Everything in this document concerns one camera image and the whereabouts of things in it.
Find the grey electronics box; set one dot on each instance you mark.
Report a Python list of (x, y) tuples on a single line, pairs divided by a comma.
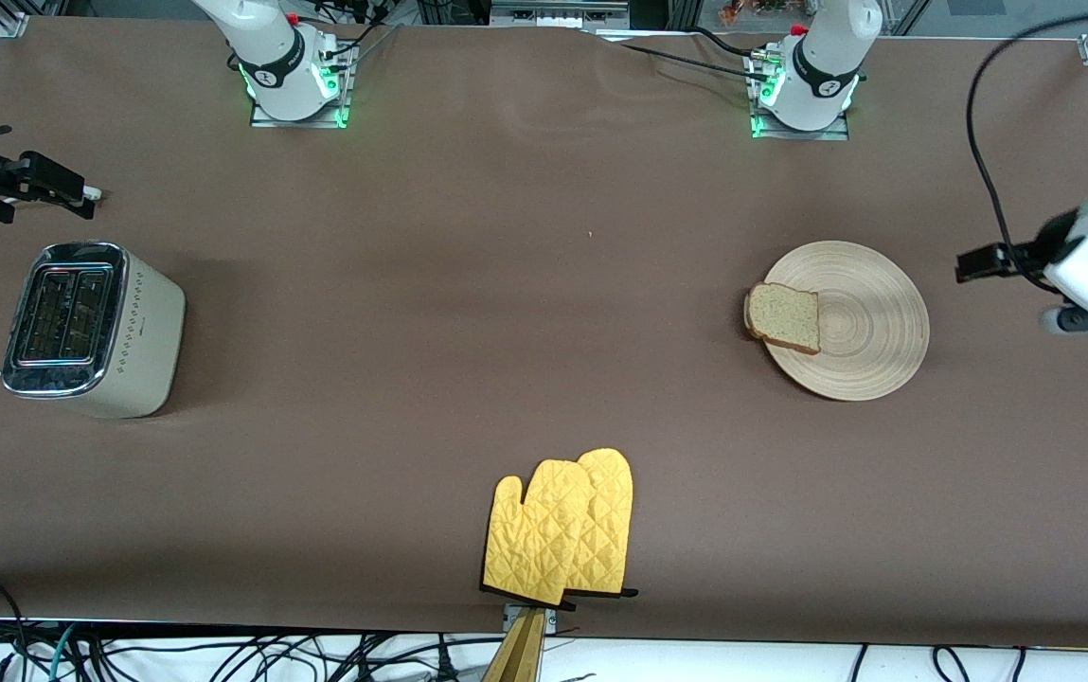
[(553, 14)]

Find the small metal bracket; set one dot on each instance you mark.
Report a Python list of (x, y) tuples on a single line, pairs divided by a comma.
[(551, 620)]

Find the wooden post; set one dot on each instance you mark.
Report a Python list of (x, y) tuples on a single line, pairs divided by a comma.
[(517, 658)]

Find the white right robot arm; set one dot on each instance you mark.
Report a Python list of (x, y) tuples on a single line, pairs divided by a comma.
[(269, 38)]

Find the yellow quilted oven mitt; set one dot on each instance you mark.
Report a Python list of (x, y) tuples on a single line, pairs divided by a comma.
[(534, 540), (612, 511)]

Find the slice of seeded bread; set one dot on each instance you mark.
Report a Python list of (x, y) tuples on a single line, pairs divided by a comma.
[(780, 317)]

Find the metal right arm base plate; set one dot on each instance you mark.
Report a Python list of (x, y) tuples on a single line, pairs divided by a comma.
[(297, 123)]

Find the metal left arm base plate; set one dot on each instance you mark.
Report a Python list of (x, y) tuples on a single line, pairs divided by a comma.
[(799, 134)]

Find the cream and chrome toaster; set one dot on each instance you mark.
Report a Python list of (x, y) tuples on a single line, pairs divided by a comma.
[(141, 332)]

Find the orange background clutter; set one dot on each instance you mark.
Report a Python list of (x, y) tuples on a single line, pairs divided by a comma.
[(738, 11)]

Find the round wooden plate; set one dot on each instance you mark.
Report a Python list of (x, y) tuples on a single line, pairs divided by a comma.
[(875, 322)]

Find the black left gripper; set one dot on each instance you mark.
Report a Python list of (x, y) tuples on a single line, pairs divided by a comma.
[(1042, 245)]

